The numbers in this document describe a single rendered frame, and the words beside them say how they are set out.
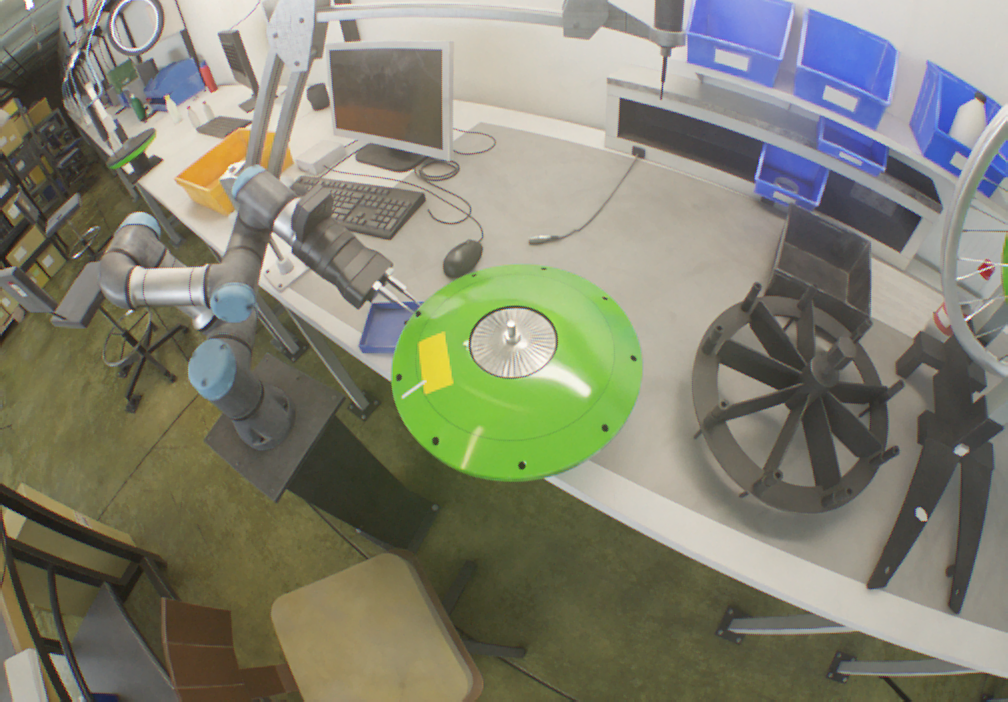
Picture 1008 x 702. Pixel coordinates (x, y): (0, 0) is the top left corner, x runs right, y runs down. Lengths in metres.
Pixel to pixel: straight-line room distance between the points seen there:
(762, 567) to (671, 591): 0.92
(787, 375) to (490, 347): 0.42
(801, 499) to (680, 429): 0.21
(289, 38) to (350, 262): 0.34
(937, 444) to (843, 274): 0.45
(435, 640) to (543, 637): 0.65
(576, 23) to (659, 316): 0.49
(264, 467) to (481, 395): 0.50
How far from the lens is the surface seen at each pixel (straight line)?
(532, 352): 0.49
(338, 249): 0.58
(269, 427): 0.81
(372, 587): 0.95
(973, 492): 0.88
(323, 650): 1.00
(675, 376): 0.71
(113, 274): 0.69
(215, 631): 0.98
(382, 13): 0.61
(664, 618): 1.55
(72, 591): 2.30
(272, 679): 1.08
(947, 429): 0.84
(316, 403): 0.84
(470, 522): 1.55
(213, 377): 0.72
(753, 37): 1.13
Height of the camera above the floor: 1.50
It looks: 52 degrees down
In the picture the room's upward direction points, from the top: 8 degrees counter-clockwise
